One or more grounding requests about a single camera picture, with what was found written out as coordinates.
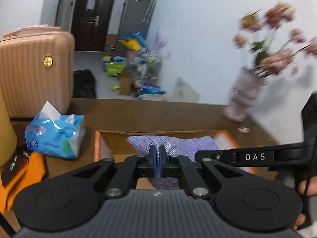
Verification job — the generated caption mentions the purple knitted cloth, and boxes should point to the purple knitted cloth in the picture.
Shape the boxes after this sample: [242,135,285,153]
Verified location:
[127,135,219,190]

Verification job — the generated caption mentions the person's right hand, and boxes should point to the person's right hand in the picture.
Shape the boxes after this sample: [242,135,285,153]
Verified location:
[293,176,317,230]

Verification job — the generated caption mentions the orange cardboard box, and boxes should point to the orange cardboard box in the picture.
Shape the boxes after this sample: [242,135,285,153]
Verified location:
[93,129,278,190]

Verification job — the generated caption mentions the small cardboard box on floor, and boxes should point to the small cardboard box on floor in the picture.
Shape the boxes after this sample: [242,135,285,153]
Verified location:
[119,71,133,96]

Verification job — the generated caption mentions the pink textured vase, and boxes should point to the pink textured vase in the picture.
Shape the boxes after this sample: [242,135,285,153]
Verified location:
[222,67,264,123]

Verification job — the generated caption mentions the black bag on floor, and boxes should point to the black bag on floor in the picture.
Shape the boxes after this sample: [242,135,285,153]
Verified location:
[73,69,97,98]

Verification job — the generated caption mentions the blue tissue pack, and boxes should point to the blue tissue pack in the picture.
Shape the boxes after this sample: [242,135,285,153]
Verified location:
[24,101,85,160]

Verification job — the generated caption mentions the dried pink flowers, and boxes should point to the dried pink flowers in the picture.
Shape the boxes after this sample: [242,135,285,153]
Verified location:
[233,2,316,78]

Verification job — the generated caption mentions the pink suitcase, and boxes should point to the pink suitcase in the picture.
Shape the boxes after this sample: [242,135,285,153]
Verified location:
[1,26,75,118]

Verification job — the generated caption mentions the grey refrigerator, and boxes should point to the grey refrigerator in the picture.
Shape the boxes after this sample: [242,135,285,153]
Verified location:
[116,0,156,57]

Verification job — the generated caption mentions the dark brown door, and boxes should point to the dark brown door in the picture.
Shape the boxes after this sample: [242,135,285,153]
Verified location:
[71,0,115,52]

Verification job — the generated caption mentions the white board against wall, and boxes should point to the white board against wall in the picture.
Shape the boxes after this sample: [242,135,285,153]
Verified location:
[169,77,201,103]

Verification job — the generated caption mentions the orange strap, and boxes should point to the orange strap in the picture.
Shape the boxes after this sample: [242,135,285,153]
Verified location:
[0,150,49,216]

